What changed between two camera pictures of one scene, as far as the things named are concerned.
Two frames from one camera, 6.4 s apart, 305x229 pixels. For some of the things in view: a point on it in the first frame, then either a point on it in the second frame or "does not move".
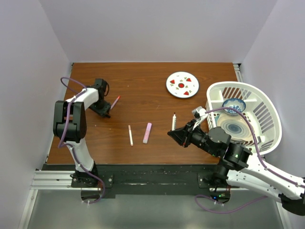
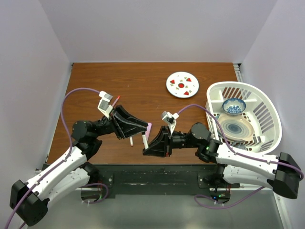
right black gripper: x=182 y=136 → x=156 y=148
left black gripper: x=106 y=109 → x=125 y=130
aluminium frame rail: x=236 y=66 does not move
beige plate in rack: x=236 y=126 does not move
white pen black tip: x=174 y=122 → x=145 y=141
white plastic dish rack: x=259 y=106 does not move
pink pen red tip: x=118 y=98 does not move
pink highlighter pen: x=147 y=133 does not move
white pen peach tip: x=130 y=136 does not move
